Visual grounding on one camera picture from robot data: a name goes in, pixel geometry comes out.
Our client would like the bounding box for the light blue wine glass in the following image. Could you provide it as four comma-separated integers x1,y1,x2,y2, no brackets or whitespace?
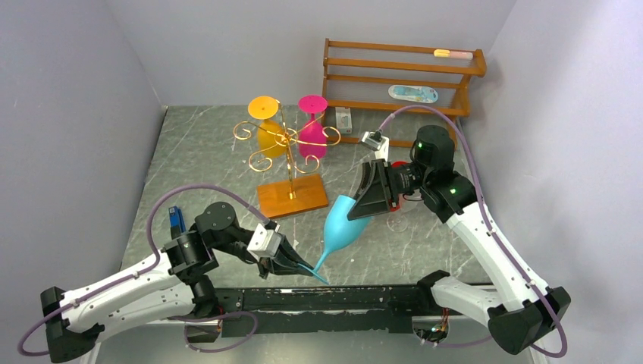
299,195,372,285

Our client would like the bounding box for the pink wine glass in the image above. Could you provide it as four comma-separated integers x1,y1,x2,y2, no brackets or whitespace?
298,95,328,159

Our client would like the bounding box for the gold wire wine glass rack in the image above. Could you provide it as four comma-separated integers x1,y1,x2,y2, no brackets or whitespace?
233,100,341,218

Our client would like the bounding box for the orange wine glass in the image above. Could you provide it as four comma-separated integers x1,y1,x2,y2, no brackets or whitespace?
248,96,286,158

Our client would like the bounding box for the red wine glass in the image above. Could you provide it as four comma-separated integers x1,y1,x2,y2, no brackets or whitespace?
391,161,408,168

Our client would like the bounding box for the clear wine glass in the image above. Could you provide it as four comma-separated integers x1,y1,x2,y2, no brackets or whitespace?
387,199,418,233

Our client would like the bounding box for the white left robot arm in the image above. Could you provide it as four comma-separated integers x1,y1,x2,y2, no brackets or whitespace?
40,202,311,363

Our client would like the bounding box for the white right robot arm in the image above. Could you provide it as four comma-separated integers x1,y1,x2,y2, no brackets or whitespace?
341,125,571,355

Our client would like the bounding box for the small white box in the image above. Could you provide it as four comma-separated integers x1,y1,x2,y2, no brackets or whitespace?
334,107,353,134

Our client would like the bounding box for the brown wooden shelf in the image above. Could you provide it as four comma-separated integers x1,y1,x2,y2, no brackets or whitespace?
322,39,487,121

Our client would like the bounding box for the light blue packaged item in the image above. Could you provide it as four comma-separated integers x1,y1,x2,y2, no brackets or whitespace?
388,85,439,104

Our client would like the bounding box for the blue black clip tool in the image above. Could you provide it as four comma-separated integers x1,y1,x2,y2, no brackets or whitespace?
168,206,187,239

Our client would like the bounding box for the yellow pink tube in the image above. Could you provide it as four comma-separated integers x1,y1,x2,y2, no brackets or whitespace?
433,49,474,61

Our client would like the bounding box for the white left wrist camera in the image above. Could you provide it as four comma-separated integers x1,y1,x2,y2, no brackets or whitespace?
246,224,282,260

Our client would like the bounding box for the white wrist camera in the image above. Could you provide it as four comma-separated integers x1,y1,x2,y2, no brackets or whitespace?
359,130,390,162
246,224,282,260

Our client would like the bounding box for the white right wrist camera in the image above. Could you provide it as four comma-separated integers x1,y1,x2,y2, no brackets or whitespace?
359,130,390,162

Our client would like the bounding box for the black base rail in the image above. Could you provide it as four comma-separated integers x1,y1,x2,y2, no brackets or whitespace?
186,273,466,343

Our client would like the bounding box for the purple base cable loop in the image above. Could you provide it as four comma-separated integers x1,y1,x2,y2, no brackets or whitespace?
168,310,261,353

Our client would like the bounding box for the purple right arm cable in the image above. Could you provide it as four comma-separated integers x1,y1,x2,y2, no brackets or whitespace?
376,104,569,359

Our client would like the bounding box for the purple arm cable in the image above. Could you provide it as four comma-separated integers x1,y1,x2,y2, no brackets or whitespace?
376,104,569,359
17,183,272,358

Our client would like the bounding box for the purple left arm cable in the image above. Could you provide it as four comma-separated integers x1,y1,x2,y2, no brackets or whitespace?
17,183,272,358

